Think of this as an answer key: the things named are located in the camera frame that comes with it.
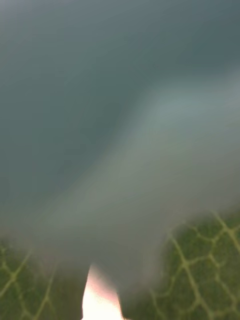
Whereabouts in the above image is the pale blue artificial flower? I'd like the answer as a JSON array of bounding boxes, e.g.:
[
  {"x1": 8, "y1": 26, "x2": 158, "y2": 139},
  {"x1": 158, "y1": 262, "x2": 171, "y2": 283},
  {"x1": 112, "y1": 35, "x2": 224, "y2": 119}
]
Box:
[{"x1": 0, "y1": 0, "x2": 240, "y2": 320}]

